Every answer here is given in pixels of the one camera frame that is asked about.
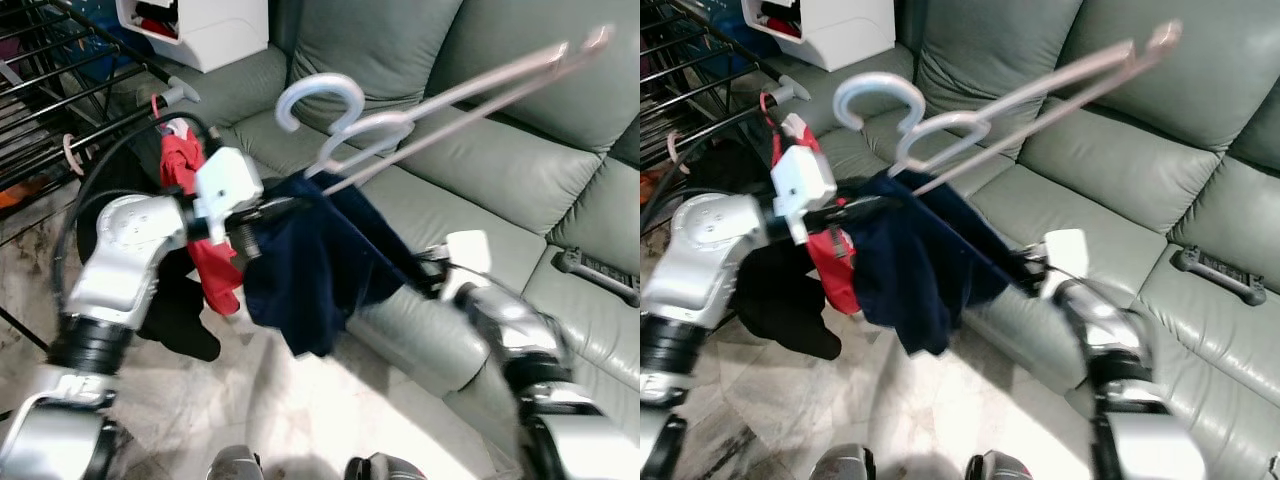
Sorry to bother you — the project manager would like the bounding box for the navy blue garment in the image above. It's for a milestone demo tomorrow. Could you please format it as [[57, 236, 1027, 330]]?
[[855, 170, 1036, 358], [245, 170, 446, 358]]

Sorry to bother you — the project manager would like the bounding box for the red garment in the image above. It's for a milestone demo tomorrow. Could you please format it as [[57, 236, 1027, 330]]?
[[770, 125, 866, 316], [158, 125, 246, 316]]

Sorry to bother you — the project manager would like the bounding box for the black metal drying rack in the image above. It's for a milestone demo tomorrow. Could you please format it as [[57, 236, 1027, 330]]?
[[0, 0, 201, 351], [640, 0, 811, 201]]

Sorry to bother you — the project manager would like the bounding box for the black handheld controller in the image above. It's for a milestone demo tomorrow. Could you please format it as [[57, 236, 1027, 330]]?
[[1170, 245, 1259, 306], [552, 248, 641, 306]]

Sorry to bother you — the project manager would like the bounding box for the white storage box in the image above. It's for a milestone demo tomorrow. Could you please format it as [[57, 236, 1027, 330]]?
[[115, 0, 269, 73], [742, 0, 896, 71]]

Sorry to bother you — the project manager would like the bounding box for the grey robot right foot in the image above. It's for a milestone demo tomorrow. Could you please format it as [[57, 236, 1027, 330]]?
[[965, 450, 1031, 480], [345, 452, 426, 480]]

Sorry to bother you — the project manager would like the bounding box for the grey robot foot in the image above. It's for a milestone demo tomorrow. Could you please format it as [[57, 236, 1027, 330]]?
[[207, 445, 263, 480], [965, 450, 1031, 480], [345, 452, 426, 480], [810, 445, 876, 480]]

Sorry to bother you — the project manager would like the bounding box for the grey robot left foot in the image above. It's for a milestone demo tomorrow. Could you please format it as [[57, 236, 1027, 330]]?
[[810, 445, 876, 480], [207, 445, 263, 480]]

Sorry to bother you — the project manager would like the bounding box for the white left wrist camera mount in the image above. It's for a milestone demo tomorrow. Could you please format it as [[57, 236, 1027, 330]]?
[[770, 143, 839, 246], [193, 148, 263, 246]]

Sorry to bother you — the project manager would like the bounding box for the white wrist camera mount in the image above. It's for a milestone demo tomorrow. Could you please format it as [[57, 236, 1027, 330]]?
[[1040, 228, 1091, 299], [443, 230, 493, 301], [770, 143, 839, 246], [193, 148, 263, 246]]

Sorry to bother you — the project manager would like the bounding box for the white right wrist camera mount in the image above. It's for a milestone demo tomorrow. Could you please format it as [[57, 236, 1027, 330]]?
[[1040, 228, 1091, 299], [443, 230, 493, 301]]

